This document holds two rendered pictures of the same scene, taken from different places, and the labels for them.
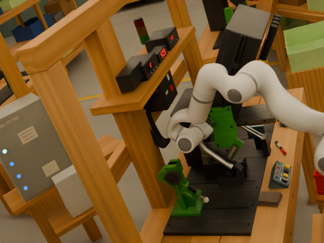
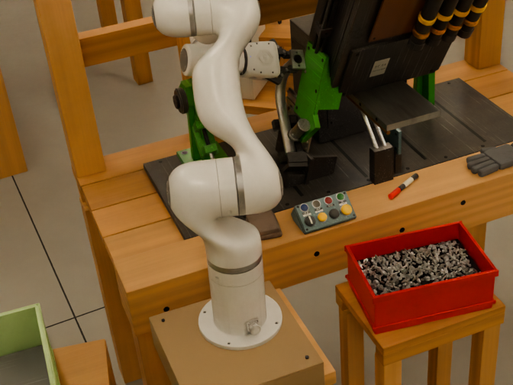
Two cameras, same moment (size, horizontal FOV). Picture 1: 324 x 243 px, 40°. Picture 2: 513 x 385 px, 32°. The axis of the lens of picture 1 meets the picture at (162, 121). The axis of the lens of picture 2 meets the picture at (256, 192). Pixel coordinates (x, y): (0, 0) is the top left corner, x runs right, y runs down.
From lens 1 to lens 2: 1.63 m
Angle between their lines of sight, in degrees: 38
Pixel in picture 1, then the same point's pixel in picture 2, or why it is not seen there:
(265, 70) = (231, 11)
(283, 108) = (195, 79)
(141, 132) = not seen: hidden behind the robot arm
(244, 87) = (162, 11)
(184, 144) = (183, 59)
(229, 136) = (308, 105)
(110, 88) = not seen: outside the picture
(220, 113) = (314, 59)
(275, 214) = not seen: hidden behind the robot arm
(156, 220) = (169, 147)
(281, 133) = (449, 171)
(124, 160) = (156, 35)
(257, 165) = (343, 182)
